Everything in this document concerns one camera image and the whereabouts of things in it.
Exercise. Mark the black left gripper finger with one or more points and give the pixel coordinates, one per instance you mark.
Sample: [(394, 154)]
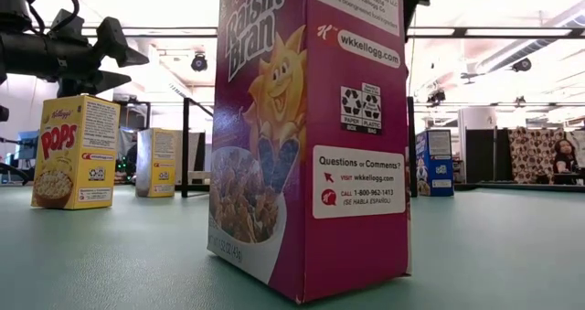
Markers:
[(114, 40), (100, 82)]

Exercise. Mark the yellow Corn Pops cereal box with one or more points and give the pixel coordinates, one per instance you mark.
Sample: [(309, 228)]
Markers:
[(160, 163), (68, 154)]

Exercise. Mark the purple Raisin Bran cereal box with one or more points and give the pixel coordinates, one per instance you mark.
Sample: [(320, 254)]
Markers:
[(320, 163)]

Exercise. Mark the blue Frosted Flakes cereal box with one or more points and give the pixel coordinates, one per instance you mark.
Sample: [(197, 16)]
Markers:
[(436, 163)]

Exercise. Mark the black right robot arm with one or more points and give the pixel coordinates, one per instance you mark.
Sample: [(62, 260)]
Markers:
[(411, 3)]

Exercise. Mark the black background robot arm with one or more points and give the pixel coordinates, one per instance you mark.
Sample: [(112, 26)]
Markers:
[(16, 171)]

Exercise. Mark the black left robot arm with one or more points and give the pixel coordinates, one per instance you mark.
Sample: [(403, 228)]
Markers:
[(13, 54)]

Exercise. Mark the green table mat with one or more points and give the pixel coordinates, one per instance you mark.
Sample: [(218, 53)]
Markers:
[(114, 255)]

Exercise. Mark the white column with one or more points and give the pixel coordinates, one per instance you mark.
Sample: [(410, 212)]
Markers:
[(477, 118)]

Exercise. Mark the black partition panel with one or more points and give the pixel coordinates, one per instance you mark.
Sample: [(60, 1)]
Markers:
[(480, 154)]

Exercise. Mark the brown floral curtain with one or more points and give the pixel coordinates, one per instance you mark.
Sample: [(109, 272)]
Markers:
[(535, 154)]

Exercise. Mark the person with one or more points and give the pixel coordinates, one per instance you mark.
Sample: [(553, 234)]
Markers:
[(565, 161)]

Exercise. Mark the leaf pattern curtain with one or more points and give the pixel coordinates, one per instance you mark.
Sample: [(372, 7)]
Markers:
[(579, 141)]

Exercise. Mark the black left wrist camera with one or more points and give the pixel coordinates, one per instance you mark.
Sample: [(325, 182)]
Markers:
[(68, 22)]

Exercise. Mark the black background rig frame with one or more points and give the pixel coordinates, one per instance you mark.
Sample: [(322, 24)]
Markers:
[(132, 118)]

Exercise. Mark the black ceiling camera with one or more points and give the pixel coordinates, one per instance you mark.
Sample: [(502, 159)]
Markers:
[(199, 63), (436, 96), (521, 64)]

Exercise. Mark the black table frame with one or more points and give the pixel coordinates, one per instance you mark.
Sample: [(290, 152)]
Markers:
[(503, 187)]

